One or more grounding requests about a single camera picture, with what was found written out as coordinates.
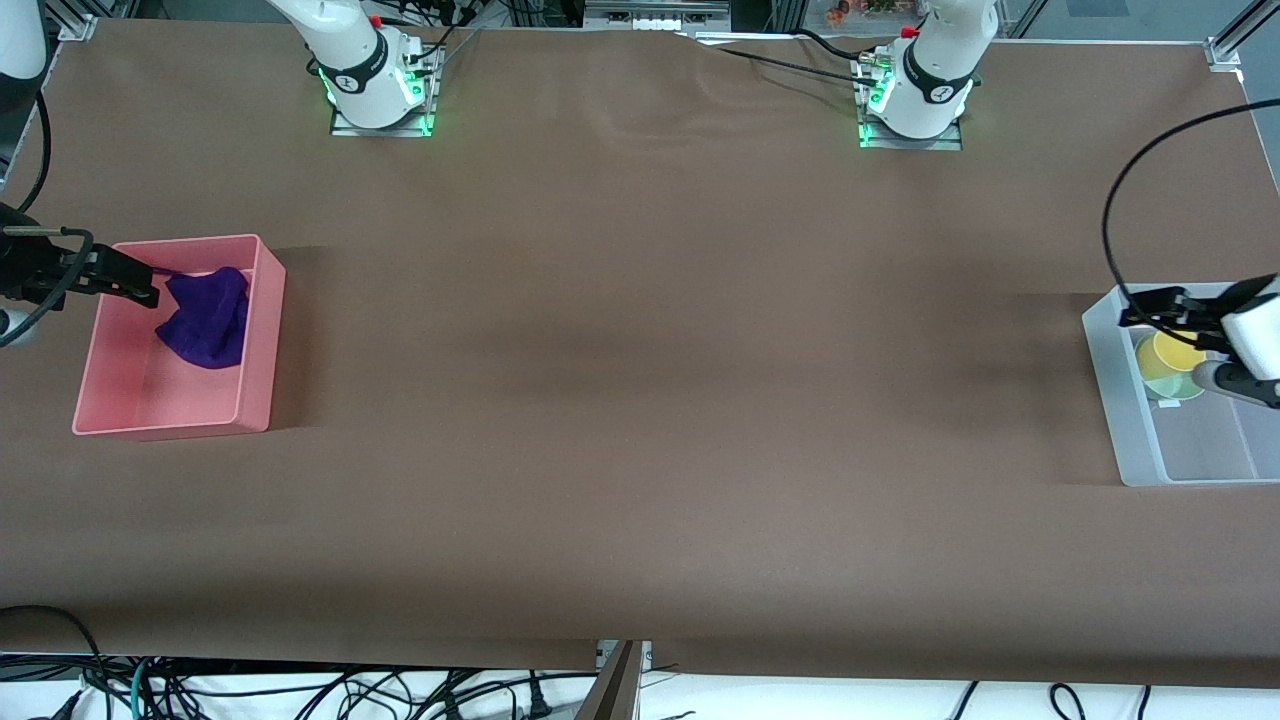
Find yellow cup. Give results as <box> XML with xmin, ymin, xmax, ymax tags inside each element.
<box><xmin>1152</xmin><ymin>330</ymin><xmax>1211</xmax><ymax>374</ymax></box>

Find pale green bowl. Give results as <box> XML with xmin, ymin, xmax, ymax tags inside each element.
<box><xmin>1135</xmin><ymin>333</ymin><xmax>1211</xmax><ymax>403</ymax></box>

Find purple cloth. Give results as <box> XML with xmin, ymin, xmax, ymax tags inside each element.
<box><xmin>155</xmin><ymin>266</ymin><xmax>251</xmax><ymax>370</ymax></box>

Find pink plastic bin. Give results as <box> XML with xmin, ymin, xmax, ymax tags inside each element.
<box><xmin>72</xmin><ymin>234</ymin><xmax>287</xmax><ymax>441</ymax></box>

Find clear plastic bin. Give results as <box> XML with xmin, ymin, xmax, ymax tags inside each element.
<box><xmin>1082</xmin><ymin>282</ymin><xmax>1280</xmax><ymax>488</ymax></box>

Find brown table cover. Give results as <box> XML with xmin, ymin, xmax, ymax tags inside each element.
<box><xmin>0</xmin><ymin>18</ymin><xmax>1280</xmax><ymax>689</ymax></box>

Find white power strip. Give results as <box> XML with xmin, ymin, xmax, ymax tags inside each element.
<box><xmin>583</xmin><ymin>0</ymin><xmax>733</xmax><ymax>33</ymax></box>

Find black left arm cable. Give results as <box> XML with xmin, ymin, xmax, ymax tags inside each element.
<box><xmin>1102</xmin><ymin>98</ymin><xmax>1280</xmax><ymax>306</ymax></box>

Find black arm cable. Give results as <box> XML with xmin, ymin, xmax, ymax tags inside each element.
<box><xmin>1102</xmin><ymin>98</ymin><xmax>1280</xmax><ymax>306</ymax></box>
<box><xmin>0</xmin><ymin>88</ymin><xmax>97</xmax><ymax>347</ymax></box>

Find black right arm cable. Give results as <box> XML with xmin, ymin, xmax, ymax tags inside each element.
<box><xmin>0</xmin><ymin>88</ymin><xmax>97</xmax><ymax>347</ymax></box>

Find aluminium frame corner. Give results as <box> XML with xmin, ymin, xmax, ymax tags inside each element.
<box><xmin>55</xmin><ymin>0</ymin><xmax>103</xmax><ymax>43</ymax></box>
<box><xmin>1205</xmin><ymin>0</ymin><xmax>1280</xmax><ymax>73</ymax></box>

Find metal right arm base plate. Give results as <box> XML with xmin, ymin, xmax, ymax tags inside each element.
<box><xmin>330</xmin><ymin>45</ymin><xmax>438</xmax><ymax>139</ymax></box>

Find black floor cable loop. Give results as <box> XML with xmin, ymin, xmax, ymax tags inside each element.
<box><xmin>0</xmin><ymin>604</ymin><xmax>103</xmax><ymax>691</ymax></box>

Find teal cable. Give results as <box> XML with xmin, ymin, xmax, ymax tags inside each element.
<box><xmin>128</xmin><ymin>655</ymin><xmax>163</xmax><ymax>720</ymax></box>

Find black cable on table cover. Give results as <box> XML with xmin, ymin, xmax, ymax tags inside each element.
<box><xmin>688</xmin><ymin>28</ymin><xmax>883</xmax><ymax>89</ymax></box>

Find tangled black floor cables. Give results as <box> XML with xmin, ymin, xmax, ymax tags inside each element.
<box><xmin>30</xmin><ymin>660</ymin><xmax>601</xmax><ymax>720</ymax></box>

